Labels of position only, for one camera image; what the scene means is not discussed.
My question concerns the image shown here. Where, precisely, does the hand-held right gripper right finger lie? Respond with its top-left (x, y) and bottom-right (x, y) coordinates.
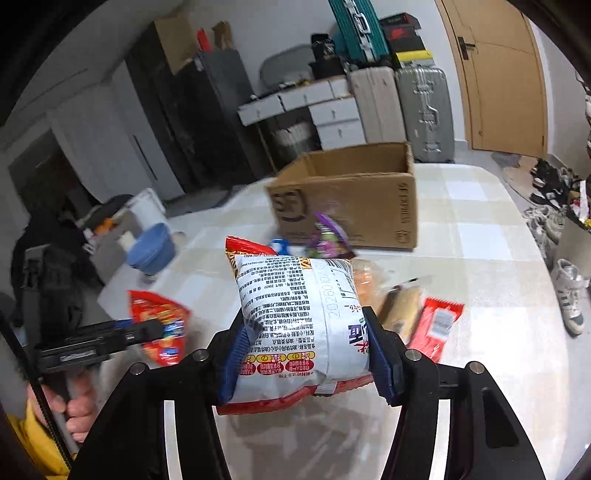
top-left (362, 307), bottom-right (548, 480)

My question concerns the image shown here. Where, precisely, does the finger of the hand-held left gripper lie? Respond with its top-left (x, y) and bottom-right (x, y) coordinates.
top-left (124, 318), bottom-right (167, 344)

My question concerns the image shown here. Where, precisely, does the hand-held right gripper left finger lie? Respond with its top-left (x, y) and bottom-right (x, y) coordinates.
top-left (68, 314), bottom-right (259, 480)

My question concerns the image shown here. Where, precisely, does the red snack packet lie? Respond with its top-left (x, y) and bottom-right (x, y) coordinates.
top-left (406, 298), bottom-right (465, 365)
top-left (127, 290), bottom-right (192, 367)

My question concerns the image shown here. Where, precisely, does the clear-wrapped bread packet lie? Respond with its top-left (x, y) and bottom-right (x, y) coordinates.
top-left (376, 276), bottom-right (426, 344)

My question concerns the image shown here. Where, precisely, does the white red-edged snack packet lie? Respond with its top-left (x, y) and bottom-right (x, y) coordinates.
top-left (217, 235), bottom-right (375, 416)

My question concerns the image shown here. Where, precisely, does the purple snack packet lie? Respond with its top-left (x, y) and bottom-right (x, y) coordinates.
top-left (305, 212), bottom-right (356, 260)

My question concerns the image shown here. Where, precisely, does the cardboard box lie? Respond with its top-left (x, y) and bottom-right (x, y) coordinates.
top-left (265, 142), bottom-right (419, 251)

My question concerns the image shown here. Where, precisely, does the person's left forearm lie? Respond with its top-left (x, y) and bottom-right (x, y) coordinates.
top-left (7, 397), bottom-right (75, 478)

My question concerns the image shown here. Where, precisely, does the person's left hand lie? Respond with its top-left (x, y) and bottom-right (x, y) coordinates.
top-left (25, 364), bottom-right (100, 444)

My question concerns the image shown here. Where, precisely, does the flat red snack packet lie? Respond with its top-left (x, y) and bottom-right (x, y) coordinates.
top-left (406, 298), bottom-right (465, 365)

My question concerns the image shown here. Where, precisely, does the blue plastic basin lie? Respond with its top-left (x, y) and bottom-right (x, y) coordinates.
top-left (126, 223), bottom-right (176, 275)

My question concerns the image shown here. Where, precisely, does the orange bread packet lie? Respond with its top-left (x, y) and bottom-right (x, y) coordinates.
top-left (353, 259), bottom-right (386, 315)

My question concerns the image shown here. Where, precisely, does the white storage bin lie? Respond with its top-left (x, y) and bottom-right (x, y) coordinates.
top-left (113, 187), bottom-right (167, 232)

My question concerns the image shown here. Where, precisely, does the white sneaker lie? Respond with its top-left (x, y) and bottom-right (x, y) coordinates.
top-left (551, 258), bottom-right (591, 335)

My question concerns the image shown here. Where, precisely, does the white wardrobe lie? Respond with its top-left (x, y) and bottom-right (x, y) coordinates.
top-left (51, 60), bottom-right (185, 204)

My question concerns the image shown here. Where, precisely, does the black cabinet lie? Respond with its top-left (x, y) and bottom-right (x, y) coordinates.
top-left (127, 23), bottom-right (273, 195)

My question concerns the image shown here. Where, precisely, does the brown door mat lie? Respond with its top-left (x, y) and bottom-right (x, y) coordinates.
top-left (492, 152), bottom-right (539, 199)

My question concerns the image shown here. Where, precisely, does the woven basket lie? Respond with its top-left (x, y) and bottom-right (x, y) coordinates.
top-left (268, 121), bottom-right (321, 160)

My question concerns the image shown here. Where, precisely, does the pile of shoes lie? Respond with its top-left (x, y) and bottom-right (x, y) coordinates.
top-left (522, 157), bottom-right (591, 259)

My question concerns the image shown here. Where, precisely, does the white drawer unit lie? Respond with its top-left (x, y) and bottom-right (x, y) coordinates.
top-left (238, 76), bottom-right (368, 151)

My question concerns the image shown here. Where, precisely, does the silver suitcase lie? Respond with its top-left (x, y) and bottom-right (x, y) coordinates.
top-left (394, 65), bottom-right (455, 163)

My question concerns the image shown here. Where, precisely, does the beige suitcase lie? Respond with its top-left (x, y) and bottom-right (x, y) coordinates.
top-left (347, 67), bottom-right (407, 144)

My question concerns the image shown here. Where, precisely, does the grey metal cabinet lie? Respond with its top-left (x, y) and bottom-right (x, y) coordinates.
top-left (196, 48), bottom-right (259, 139)

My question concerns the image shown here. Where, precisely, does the brown cardboard sheet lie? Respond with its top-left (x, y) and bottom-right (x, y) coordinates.
top-left (154, 11), bottom-right (199, 75)

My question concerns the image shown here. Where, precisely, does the grey oval lid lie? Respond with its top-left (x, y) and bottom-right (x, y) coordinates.
top-left (259, 44), bottom-right (315, 95)

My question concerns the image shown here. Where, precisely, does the brown paper bag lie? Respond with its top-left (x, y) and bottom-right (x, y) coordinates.
top-left (211, 21), bottom-right (234, 54)

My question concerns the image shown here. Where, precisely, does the wooden door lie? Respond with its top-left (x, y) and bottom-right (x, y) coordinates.
top-left (434, 0), bottom-right (550, 158)

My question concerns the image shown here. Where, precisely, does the yellow and black box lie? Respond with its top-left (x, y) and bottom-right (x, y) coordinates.
top-left (392, 48), bottom-right (435, 70)

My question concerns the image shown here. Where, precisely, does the black bag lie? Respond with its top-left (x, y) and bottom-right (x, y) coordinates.
top-left (308, 33), bottom-right (347, 79)

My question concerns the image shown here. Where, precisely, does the black shoe box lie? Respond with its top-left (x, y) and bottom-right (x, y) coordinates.
top-left (379, 13), bottom-right (423, 51)

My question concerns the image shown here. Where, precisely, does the teal suitcase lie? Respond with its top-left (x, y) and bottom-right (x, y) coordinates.
top-left (329, 0), bottom-right (391, 65)

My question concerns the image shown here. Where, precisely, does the black cable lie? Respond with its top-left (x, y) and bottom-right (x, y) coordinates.
top-left (25, 364), bottom-right (77, 464)

